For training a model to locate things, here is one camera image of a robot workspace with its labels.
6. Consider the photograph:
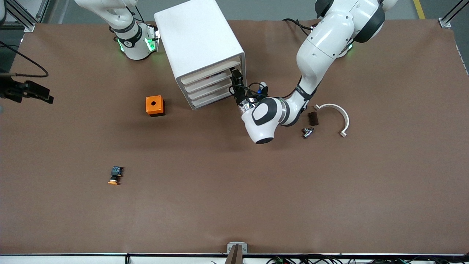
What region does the white drawer cabinet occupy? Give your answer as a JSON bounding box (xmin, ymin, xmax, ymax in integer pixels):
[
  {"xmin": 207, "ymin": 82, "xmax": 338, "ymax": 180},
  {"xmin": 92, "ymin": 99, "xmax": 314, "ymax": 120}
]
[{"xmin": 154, "ymin": 0, "xmax": 247, "ymax": 110}]

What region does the orange box with hole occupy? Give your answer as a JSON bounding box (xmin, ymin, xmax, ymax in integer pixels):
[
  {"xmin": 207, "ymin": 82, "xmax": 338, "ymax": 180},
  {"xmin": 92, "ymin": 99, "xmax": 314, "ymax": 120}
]
[{"xmin": 145, "ymin": 95, "xmax": 166, "ymax": 117}]

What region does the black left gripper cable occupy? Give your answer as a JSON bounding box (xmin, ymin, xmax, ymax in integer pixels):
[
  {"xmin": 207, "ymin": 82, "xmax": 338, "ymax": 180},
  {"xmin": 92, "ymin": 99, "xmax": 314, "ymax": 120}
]
[{"xmin": 229, "ymin": 82, "xmax": 265, "ymax": 100}]

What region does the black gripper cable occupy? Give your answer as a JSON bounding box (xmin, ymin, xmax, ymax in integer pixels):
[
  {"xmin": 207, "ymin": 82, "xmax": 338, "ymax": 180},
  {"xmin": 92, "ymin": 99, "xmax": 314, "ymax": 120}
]
[
  {"xmin": 229, "ymin": 82, "xmax": 265, "ymax": 100},
  {"xmin": 0, "ymin": 40, "xmax": 49, "ymax": 78}
]

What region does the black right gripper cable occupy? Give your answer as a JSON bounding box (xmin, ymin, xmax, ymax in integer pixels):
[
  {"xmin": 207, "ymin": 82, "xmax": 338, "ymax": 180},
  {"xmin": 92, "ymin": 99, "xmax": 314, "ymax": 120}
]
[{"xmin": 0, "ymin": 40, "xmax": 49, "ymax": 78}]

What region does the aluminium frame profile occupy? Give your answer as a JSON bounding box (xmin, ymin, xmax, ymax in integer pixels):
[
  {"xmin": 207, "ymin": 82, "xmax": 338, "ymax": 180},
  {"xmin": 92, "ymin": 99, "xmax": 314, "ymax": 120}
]
[
  {"xmin": 0, "ymin": 0, "xmax": 50, "ymax": 33},
  {"xmin": 439, "ymin": 0, "xmax": 469, "ymax": 29}
]

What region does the black left arm base cable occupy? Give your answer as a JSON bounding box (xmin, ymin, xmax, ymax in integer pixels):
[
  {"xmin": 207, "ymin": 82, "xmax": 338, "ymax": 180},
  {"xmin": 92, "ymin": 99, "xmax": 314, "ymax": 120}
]
[{"xmin": 281, "ymin": 18, "xmax": 313, "ymax": 37}]

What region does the black arm base cable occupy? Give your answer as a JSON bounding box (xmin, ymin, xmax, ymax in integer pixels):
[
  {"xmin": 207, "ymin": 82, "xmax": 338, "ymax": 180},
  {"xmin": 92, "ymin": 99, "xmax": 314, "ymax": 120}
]
[
  {"xmin": 125, "ymin": 3, "xmax": 145, "ymax": 24},
  {"xmin": 281, "ymin": 18, "xmax": 313, "ymax": 37}
]

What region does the orange push button switch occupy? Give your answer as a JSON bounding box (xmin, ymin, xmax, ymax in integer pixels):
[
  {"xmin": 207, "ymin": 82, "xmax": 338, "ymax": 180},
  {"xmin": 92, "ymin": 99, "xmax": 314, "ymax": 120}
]
[{"xmin": 108, "ymin": 166, "xmax": 124, "ymax": 186}]

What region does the white curved plastic bracket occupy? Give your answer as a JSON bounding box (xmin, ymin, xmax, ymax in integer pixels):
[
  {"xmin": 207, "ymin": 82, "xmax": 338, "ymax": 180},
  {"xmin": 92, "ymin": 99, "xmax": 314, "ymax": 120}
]
[{"xmin": 314, "ymin": 103, "xmax": 350, "ymax": 138}]

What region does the black right arm base cable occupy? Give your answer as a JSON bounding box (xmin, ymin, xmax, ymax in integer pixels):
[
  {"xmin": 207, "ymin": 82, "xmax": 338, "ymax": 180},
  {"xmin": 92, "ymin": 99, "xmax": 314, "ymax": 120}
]
[{"xmin": 125, "ymin": 3, "xmax": 145, "ymax": 24}]

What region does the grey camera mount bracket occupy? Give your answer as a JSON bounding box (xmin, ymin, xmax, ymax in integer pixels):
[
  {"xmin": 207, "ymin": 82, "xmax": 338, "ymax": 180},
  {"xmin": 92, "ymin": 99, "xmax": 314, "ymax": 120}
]
[{"xmin": 224, "ymin": 242, "xmax": 248, "ymax": 264}]

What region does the table edge frame rail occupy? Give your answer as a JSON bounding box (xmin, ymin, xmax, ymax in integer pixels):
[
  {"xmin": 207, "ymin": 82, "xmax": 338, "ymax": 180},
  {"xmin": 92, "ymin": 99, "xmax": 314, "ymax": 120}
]
[{"xmin": 0, "ymin": 253, "xmax": 469, "ymax": 264}]

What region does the black cable bundle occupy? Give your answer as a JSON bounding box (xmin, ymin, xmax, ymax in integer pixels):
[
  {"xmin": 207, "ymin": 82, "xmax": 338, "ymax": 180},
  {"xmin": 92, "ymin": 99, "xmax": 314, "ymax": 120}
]
[{"xmin": 211, "ymin": 256, "xmax": 469, "ymax": 264}]

